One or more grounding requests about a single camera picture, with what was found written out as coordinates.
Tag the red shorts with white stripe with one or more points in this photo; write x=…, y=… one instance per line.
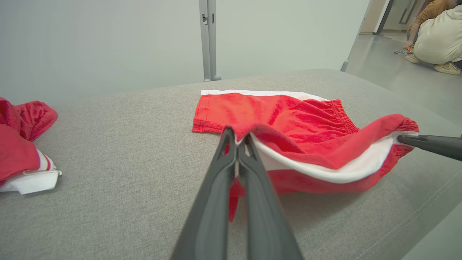
x=306, y=119

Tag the grey partition end post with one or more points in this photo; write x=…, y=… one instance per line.
x=355, y=36

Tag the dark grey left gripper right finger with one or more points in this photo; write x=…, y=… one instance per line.
x=263, y=224

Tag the grey double partition post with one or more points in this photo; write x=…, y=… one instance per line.
x=208, y=43

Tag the person in cream hoodie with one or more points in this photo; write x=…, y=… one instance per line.
x=436, y=39

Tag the dark door frame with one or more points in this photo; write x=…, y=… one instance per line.
x=384, y=16

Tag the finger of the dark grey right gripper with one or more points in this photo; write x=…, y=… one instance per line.
x=440, y=145

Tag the red jersey with white trim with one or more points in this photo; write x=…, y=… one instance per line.
x=18, y=151

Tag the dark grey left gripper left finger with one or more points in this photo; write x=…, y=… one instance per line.
x=209, y=216

